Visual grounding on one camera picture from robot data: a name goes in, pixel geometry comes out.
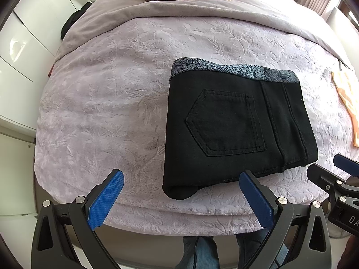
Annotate person's left leg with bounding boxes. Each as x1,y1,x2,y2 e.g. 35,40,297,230
175,235,221,269

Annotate black pants with patterned waistband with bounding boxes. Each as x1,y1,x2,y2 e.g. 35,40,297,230
162,57,319,201

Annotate white glossy wardrobe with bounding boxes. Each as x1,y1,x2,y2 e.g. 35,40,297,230
0,0,93,135

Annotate lavender embossed blanket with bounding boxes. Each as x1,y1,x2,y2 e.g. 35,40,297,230
34,15,355,230

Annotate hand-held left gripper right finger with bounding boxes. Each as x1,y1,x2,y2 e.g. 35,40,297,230
238,170,331,269

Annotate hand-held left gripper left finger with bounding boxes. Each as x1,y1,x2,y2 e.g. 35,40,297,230
30,169,125,269

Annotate dark cloth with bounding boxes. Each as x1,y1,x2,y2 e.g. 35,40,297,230
60,2,93,40

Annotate grey bed cover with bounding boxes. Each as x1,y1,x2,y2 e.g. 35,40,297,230
55,0,355,70

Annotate person's legs in jeans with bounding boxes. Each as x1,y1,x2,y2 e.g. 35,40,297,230
236,228,289,269

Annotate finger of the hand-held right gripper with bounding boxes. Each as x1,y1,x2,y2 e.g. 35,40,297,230
306,163,350,202
333,154,359,179

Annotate orange fleece garment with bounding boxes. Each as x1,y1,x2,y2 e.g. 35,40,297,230
332,70,359,148

